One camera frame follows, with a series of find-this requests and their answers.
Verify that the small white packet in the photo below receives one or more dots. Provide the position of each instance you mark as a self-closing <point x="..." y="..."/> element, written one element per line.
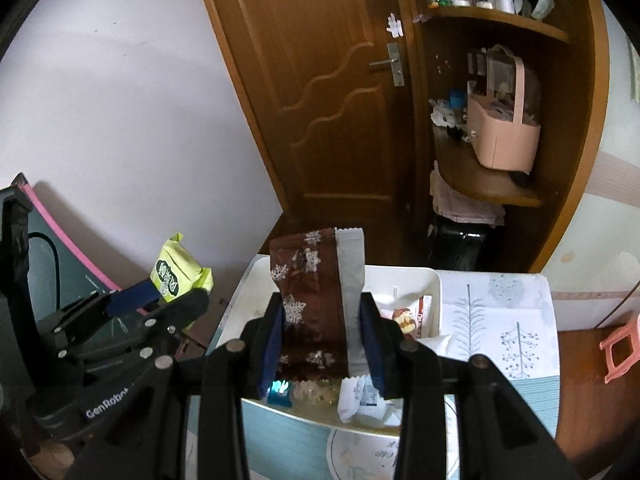
<point x="357" y="400"/>

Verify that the wooden corner shelf cabinet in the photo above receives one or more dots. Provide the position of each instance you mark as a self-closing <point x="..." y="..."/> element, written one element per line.
<point x="570" y="110"/>

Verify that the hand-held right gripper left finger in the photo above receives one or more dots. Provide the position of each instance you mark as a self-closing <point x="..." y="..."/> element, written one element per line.
<point x="272" y="355"/>

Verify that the person's left hand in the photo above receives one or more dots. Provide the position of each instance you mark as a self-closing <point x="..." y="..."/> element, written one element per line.
<point x="50" y="454"/>

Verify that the clear packet orange snacks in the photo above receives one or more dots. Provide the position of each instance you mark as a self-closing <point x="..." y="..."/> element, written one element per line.
<point x="406" y="319"/>

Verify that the pink framed green chalkboard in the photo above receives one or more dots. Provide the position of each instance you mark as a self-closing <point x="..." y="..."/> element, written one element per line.
<point x="70" y="260"/>

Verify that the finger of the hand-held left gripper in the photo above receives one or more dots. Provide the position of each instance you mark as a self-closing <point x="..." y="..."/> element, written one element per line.
<point x="130" y="297"/>
<point x="180" y="307"/>

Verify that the patterned tablecloth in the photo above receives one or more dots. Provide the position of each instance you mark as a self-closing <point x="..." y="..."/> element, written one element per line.
<point x="500" y="320"/>

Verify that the blue item on shelf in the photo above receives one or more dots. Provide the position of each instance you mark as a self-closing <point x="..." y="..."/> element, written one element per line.
<point x="456" y="102"/>

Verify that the white plastic tray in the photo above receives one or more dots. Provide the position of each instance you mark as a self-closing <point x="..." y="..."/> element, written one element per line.
<point x="400" y="277"/>

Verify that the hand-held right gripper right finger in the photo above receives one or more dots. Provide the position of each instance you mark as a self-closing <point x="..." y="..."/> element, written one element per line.
<point x="372" y="355"/>

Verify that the pink plastic stool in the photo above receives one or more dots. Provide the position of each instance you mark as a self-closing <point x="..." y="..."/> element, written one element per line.
<point x="620" y="355"/>

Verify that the white door hook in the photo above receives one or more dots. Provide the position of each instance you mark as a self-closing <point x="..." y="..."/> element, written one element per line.
<point x="395" y="25"/>

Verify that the yellow green snack packet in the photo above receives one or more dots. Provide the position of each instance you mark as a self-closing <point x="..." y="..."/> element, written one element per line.
<point x="175" y="270"/>

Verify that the brown snowflake snack packet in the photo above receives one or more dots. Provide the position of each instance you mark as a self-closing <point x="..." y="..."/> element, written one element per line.
<point x="310" y="300"/>

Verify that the folded pink cloths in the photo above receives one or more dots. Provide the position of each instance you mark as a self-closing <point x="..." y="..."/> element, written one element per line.
<point x="465" y="207"/>

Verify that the white clutter on shelf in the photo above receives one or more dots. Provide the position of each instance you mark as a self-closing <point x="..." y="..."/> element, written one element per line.
<point x="442" y="115"/>

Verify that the brown wooden door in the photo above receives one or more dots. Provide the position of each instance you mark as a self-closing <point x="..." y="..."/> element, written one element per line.
<point x="310" y="60"/>

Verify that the blue shiny packet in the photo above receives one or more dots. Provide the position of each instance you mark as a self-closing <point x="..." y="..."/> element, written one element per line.
<point x="280" y="395"/>

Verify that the pale snack clear packet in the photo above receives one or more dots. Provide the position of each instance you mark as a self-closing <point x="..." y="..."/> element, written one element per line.
<point x="316" y="392"/>

